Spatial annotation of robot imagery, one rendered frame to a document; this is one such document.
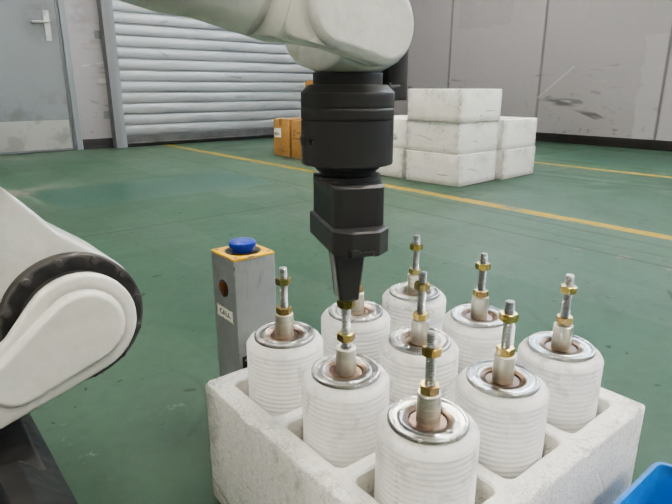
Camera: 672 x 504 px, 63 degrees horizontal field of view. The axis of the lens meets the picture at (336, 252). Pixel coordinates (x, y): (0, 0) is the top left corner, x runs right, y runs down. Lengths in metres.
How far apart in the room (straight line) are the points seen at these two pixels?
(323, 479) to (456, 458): 0.14
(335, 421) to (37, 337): 0.30
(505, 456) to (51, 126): 5.22
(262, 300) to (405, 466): 0.40
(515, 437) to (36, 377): 0.47
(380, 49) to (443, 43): 6.64
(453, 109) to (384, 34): 2.73
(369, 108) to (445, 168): 2.78
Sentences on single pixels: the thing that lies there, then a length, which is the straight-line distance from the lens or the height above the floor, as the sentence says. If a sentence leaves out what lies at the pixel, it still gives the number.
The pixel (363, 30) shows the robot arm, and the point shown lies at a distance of 0.47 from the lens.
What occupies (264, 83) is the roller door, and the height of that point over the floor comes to 0.59.
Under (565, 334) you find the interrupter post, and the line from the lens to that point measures 0.70.
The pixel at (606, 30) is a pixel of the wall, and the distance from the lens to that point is 6.08.
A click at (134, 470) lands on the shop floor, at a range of 0.93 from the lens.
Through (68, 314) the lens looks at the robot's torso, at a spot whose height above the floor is 0.33.
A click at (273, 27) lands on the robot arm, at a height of 0.59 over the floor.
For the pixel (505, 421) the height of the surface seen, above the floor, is 0.23.
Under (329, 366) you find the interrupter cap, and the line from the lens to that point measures 0.62.
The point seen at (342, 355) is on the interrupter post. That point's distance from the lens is 0.59.
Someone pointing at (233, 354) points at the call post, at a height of 0.16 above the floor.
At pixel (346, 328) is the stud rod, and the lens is 0.58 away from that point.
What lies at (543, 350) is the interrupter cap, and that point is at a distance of 0.69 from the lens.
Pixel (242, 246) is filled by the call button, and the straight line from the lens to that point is 0.81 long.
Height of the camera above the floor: 0.55
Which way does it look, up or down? 17 degrees down
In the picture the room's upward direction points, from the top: straight up
